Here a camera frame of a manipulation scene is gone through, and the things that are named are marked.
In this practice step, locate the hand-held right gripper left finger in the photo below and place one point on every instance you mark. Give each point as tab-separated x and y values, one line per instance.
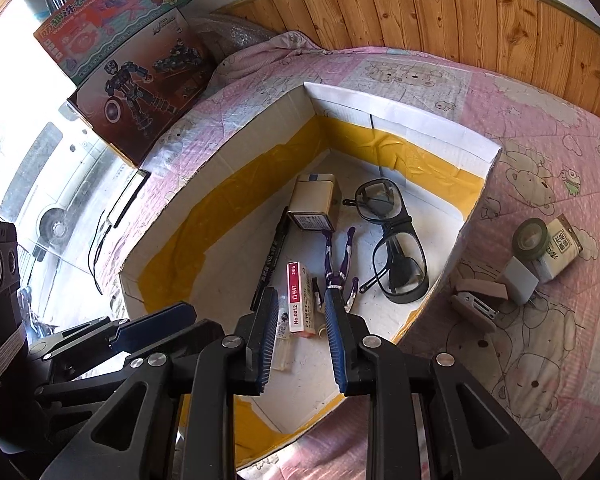
265	340

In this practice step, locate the white cardboard box tray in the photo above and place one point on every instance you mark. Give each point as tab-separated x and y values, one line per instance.
220	280

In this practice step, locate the purple toy figurine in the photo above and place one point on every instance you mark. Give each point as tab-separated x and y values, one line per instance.
341	265

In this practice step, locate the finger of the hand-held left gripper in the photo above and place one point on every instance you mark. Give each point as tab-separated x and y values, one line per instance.
200	340
155	322

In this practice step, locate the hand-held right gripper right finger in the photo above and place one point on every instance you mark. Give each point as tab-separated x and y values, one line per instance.
332	340

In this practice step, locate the small tan box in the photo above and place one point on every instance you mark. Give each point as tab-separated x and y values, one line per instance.
310	195

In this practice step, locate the red and white staple box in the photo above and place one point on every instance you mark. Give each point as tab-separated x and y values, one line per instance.
300	305

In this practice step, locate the white rectangular block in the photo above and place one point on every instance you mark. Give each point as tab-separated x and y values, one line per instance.
520	280

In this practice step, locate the black marker pen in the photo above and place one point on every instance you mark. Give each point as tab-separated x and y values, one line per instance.
272	255

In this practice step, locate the robot toy box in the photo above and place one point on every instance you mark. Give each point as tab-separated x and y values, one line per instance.
145	90

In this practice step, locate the pink toy box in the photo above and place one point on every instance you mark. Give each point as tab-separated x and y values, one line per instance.
105	15

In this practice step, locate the pink bear printed blanket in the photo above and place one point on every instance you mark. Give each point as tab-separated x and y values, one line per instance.
555	350

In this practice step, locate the pink stapler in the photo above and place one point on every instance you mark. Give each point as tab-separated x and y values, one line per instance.
485	290

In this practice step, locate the white car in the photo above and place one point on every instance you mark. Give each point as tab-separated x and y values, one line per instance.
55	195

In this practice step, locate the black safety glasses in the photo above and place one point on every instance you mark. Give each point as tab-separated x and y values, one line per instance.
407	222

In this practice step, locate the beige tissue pack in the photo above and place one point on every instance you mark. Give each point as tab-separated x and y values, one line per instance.
562	250

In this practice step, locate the green tape roll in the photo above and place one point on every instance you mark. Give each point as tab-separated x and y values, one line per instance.
542	240

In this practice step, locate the bubble wrap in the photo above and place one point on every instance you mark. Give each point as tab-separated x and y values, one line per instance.
235	35

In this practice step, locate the small clear vial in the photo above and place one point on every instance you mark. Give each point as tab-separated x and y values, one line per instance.
282	350

